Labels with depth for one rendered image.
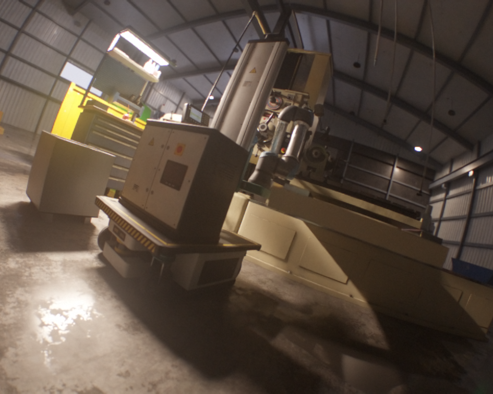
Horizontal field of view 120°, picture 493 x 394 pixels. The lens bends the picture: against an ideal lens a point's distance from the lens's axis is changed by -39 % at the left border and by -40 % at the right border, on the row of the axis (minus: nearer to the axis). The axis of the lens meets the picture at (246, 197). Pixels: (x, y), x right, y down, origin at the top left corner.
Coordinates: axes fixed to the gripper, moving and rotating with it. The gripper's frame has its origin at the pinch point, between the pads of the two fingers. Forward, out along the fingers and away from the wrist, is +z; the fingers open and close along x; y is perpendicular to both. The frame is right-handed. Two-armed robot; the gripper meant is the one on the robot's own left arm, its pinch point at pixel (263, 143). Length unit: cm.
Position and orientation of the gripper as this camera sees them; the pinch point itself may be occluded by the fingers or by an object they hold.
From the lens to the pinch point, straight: 223.9
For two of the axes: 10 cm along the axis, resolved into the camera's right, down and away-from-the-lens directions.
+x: 0.3, 9.9, -1.4
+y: -9.4, 0.7, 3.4
